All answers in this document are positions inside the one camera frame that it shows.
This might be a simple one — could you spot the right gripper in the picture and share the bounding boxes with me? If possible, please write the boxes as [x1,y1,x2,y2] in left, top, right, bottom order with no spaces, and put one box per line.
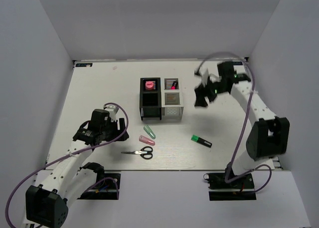
[194,76,227,108]

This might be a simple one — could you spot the right blue corner label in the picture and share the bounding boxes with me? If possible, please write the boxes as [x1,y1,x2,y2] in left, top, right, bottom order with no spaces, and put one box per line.
[232,61,243,66]

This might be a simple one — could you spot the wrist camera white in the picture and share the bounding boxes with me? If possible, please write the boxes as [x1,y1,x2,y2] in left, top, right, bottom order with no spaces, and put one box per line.
[194,67,210,87]
[103,105,119,122]

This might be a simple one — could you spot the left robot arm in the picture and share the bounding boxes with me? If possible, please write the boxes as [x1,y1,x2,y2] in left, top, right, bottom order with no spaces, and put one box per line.
[25,103,129,228]

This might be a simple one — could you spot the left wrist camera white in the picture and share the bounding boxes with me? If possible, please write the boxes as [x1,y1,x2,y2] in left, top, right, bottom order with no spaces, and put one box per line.
[103,105,119,122]

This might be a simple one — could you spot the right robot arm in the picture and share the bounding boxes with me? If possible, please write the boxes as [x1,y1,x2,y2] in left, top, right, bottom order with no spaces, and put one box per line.
[194,61,290,188]

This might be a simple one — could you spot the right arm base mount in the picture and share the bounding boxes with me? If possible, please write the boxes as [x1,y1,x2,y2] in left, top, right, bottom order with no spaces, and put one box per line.
[203,173,257,201]

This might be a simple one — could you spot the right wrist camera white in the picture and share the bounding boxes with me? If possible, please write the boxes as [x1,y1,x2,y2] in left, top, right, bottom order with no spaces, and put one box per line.
[194,67,210,87]

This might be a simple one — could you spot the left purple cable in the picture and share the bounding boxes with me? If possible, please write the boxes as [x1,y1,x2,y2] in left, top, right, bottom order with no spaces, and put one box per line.
[4,102,129,226]

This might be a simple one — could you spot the green correction tape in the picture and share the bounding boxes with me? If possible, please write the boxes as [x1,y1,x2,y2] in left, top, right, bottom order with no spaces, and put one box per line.
[144,125,156,139]

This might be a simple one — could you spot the green highlighter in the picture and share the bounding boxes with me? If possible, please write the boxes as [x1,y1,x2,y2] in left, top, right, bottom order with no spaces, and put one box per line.
[191,135,212,148]

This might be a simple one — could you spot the pink correction tape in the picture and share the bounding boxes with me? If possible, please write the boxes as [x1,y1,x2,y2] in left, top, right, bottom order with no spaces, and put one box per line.
[139,135,156,146]

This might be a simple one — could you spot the pink highlighter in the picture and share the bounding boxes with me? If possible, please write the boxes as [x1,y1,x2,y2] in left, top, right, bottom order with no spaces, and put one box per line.
[170,81,178,90]

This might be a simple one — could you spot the blue corner label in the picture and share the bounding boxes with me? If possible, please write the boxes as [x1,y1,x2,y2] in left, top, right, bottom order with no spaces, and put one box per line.
[75,63,93,67]
[232,61,243,66]

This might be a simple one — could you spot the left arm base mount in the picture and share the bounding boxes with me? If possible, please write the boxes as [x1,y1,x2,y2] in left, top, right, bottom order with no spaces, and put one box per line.
[78,173,121,201]

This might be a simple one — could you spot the left blue corner label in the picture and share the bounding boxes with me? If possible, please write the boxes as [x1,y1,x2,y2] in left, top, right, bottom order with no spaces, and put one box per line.
[75,63,93,67]

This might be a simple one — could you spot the pink glue stick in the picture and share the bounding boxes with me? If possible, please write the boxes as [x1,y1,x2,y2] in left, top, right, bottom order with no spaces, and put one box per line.
[145,81,155,91]

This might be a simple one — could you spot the black handled scissors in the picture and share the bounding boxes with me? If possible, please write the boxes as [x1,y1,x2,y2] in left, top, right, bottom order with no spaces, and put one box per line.
[121,146,153,160]

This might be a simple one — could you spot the white slotted organizer box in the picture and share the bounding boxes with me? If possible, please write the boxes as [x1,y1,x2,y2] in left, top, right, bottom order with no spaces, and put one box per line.
[161,78,184,120]

